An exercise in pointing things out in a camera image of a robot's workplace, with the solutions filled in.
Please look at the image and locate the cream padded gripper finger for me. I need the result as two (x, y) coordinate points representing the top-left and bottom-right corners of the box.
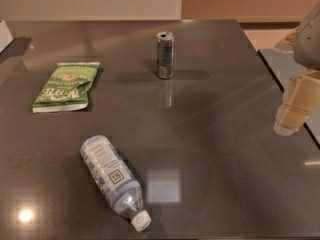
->
(273, 104), (309, 136)
(288, 70), (320, 114)

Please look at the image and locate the blue plastic water bottle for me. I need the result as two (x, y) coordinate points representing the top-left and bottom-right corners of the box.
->
(80, 135), (151, 232)

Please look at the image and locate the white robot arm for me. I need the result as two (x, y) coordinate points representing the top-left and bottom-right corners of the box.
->
(274, 2), (320, 136)

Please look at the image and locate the silver redbull can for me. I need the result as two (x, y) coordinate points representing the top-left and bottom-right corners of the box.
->
(157, 31), (175, 79)

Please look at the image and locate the green chip bag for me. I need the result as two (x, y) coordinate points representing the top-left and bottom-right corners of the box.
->
(32, 62), (100, 113)

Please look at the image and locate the white box at edge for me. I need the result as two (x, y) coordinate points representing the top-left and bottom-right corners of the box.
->
(0, 20), (13, 53)

